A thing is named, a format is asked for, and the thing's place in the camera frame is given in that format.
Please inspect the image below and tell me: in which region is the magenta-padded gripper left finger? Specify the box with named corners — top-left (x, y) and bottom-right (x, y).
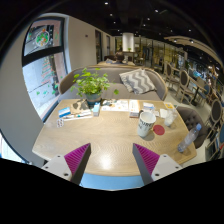
top-left (40, 142), bottom-right (92, 186)

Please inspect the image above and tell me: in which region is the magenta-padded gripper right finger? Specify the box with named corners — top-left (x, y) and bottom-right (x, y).
top-left (132, 142), bottom-right (184, 186)

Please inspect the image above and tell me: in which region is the flat round red coaster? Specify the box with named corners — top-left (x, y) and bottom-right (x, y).
top-left (152, 124), bottom-right (166, 136)

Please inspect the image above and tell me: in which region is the clear plastic cup with straw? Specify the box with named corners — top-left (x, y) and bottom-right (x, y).
top-left (163, 105), bottom-right (179, 128)

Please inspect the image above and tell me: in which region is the small blue box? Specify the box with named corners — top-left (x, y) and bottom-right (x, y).
top-left (58, 107), bottom-right (72, 118)

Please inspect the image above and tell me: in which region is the blue white booklet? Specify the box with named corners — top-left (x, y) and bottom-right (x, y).
top-left (142, 102), bottom-right (156, 113)

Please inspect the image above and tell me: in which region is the wooden cutout stand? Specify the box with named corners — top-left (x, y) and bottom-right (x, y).
top-left (69, 99), bottom-right (91, 115)

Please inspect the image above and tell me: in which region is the thick white book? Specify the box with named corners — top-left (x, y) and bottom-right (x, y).
top-left (128, 99), bottom-right (141, 119)

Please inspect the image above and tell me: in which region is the light blue tissue pack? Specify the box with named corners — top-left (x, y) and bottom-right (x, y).
top-left (92, 102), bottom-right (102, 117)

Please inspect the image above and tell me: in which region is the dark grey tufted armchair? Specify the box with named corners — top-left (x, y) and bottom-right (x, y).
top-left (175, 105), bottom-right (208, 150)

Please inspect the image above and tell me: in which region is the printed brochure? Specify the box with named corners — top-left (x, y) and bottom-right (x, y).
top-left (100, 99), bottom-right (130, 113)

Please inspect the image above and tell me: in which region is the green potted plant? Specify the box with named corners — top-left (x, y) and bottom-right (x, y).
top-left (69, 67), bottom-right (120, 104)

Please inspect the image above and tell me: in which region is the grey white chevron cushion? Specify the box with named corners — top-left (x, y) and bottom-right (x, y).
top-left (118, 68), bottom-right (157, 95)

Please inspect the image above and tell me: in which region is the group of oval-back chairs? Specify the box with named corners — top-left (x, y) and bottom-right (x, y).
top-left (162, 59), bottom-right (224, 161)

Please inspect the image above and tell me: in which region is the grey curved sofa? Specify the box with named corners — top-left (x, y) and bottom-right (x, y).
top-left (58, 64), bottom-right (169, 103)

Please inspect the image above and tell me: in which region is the large decorated window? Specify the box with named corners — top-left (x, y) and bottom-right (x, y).
top-left (21, 16), bottom-right (69, 121)

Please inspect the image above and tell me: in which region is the person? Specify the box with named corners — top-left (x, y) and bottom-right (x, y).
top-left (105, 51), bottom-right (127, 65)

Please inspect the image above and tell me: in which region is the group of ceiling spotlights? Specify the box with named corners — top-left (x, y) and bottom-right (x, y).
top-left (103, 1), bottom-right (194, 44)

